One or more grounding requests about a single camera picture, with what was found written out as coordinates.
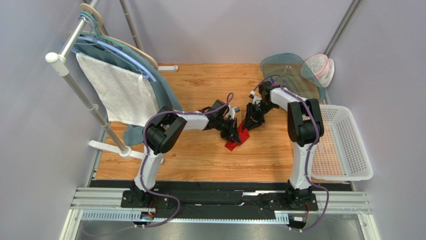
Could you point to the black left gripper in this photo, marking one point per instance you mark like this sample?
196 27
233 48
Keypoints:
232 132

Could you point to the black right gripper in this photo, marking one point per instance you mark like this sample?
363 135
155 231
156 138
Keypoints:
254 114

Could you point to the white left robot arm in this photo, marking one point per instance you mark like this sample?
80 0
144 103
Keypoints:
162 131

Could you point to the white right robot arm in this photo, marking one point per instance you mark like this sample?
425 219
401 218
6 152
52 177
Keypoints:
305 127

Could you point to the pink item in tray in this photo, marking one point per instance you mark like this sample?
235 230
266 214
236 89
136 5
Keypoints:
272 81

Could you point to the translucent teal plastic tray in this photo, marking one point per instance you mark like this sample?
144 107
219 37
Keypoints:
297 77

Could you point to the teal blue hanging garment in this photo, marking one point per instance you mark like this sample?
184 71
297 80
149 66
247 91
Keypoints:
165 97

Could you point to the white mesh laundry bag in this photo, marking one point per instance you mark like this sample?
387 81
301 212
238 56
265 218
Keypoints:
322 67

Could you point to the white perforated plastic basket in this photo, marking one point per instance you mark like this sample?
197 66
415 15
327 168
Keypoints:
340 154

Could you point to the white terry towel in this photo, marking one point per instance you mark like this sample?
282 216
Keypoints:
127 96

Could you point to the light blue plastic hanger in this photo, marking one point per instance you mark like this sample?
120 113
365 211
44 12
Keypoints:
110 50

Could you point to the wooden clothes hanger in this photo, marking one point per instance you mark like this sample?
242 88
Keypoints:
115 22

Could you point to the white clothes rack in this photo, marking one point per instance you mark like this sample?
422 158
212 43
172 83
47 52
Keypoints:
58 61

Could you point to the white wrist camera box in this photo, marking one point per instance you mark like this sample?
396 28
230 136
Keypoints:
255 100
232 111

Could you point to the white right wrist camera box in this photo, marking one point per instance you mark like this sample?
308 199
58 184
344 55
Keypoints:
255 100

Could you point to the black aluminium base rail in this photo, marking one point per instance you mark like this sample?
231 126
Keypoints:
213 202

